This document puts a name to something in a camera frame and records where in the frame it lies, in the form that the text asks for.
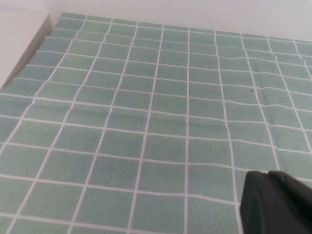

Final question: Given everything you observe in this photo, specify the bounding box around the green checkered tablecloth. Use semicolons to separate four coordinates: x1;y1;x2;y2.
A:
0;12;312;234

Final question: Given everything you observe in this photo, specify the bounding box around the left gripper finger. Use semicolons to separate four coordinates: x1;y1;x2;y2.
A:
240;170;312;234

